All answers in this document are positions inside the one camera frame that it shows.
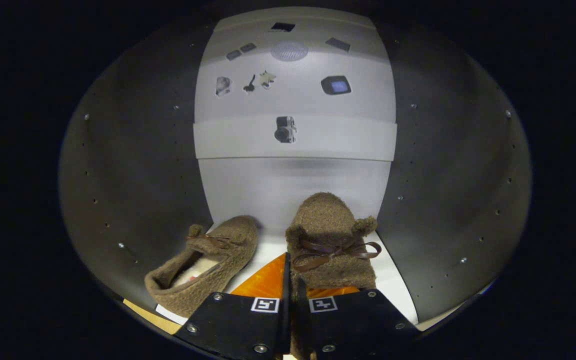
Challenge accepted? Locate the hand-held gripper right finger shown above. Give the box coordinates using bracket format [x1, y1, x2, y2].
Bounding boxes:
[295, 280, 421, 360]

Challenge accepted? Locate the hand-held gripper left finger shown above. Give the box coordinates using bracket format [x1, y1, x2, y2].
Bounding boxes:
[174, 252, 291, 360]

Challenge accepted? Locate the brown fuzzy shoe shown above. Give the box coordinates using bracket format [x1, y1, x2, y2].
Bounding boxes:
[285, 192, 383, 360]
[144, 215, 259, 319]

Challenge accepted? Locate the grey shoe cabinet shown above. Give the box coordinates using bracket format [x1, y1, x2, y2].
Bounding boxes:
[58, 6, 534, 341]

